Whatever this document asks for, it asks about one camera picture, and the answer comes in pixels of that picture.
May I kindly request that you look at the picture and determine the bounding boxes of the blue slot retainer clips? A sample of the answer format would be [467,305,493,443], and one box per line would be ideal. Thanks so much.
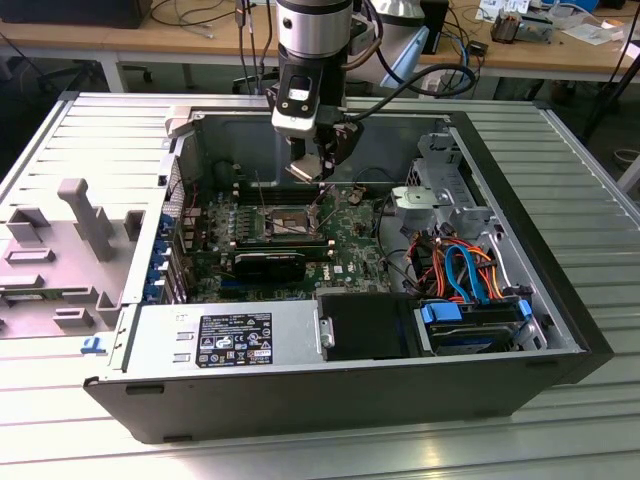
[143,213,176,304]

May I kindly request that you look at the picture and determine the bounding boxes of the silver metal drive cage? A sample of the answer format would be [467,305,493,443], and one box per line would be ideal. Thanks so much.
[389,130,501,241]

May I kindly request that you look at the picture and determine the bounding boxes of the blue flat wire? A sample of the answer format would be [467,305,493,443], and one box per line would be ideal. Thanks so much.
[443,242,495,307]

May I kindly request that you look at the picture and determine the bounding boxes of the white papers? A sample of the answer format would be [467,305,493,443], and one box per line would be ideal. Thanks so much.
[560,13,626,47]

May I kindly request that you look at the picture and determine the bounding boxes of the finned CPU cooler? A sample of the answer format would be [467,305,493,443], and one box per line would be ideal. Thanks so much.
[489,10,524,45]

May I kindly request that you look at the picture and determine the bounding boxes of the black wire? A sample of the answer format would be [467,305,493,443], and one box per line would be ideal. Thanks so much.
[372,195,420,297]

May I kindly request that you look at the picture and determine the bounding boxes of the silver power supply unit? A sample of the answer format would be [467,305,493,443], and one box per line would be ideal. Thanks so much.
[121,298,322,375]

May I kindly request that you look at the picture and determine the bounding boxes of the grey plastic parts rack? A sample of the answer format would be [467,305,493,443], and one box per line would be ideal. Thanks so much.
[0,177,147,342]

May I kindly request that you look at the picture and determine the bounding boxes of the silver topped CPU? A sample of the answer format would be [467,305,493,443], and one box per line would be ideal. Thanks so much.
[285,153,327,184]

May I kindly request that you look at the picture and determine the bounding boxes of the black camera cable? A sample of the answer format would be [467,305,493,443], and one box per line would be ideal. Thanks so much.
[344,63,479,122]

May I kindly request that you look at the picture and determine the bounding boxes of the orange wire bundle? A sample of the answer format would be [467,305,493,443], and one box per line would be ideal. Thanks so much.
[405,235,502,302]

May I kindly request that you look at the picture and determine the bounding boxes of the black grey PC case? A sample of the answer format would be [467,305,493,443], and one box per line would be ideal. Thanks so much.
[82,92,615,445]

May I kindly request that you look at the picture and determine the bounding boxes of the grey metal device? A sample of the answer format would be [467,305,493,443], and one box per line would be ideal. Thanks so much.
[519,12,556,44]

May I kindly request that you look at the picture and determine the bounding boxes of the green RAM stick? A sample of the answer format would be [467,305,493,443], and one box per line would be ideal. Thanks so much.
[0,292,57,304]

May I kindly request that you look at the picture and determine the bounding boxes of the CPU socket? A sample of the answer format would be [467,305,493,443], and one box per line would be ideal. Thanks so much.
[259,202,325,242]

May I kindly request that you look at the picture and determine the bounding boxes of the wooden desk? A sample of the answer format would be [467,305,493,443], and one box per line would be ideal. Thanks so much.
[0,0,640,96]

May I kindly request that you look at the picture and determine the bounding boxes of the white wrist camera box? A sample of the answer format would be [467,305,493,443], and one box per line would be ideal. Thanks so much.
[271,73,321,137]

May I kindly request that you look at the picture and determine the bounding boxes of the green motherboard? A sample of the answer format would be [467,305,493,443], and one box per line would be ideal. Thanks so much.
[180,178,404,304]

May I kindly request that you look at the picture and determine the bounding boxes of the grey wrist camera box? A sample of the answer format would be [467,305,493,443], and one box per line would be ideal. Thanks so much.
[349,19,377,56]

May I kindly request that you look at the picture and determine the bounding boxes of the black graphics card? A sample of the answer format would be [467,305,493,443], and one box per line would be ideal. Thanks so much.
[231,248,307,282]

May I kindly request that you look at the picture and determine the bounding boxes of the hard disk in blue carrier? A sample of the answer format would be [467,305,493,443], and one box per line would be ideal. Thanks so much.
[418,297,534,358]

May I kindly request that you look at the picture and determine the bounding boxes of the large black equipment case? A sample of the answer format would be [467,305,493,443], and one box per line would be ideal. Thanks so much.
[0,0,153,30]

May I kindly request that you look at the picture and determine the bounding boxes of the black upright box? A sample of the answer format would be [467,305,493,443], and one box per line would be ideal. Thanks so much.
[419,0,450,55]

